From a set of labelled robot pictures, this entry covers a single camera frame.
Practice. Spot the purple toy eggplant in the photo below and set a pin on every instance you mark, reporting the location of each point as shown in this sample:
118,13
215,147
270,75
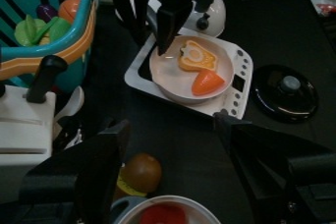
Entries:
46,11

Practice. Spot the brown toy kiwi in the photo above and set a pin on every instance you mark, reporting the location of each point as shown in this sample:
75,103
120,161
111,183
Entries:
142,172

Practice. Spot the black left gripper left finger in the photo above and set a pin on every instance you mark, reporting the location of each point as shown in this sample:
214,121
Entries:
79,185

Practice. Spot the orange toy fruit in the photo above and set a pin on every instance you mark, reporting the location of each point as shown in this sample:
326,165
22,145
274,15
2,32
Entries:
70,8

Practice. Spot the white toy kettle grey base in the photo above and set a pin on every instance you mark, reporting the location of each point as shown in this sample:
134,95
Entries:
214,18

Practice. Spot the orange toy carrot piece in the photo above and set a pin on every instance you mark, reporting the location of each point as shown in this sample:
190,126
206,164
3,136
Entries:
206,82

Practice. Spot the white toy knife block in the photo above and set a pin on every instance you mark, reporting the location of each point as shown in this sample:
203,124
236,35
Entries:
22,126

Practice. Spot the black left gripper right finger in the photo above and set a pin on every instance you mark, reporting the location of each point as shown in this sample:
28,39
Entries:
284,182

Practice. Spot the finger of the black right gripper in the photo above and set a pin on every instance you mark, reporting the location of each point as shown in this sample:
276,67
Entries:
172,25
134,18

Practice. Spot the green toy vegetable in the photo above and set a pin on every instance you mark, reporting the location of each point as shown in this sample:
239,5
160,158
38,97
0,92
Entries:
39,31

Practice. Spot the red toy food piece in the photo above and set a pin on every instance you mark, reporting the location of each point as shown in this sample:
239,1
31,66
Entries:
162,214

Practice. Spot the black pot lid grey knob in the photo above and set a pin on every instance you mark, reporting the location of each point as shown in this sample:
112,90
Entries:
284,93

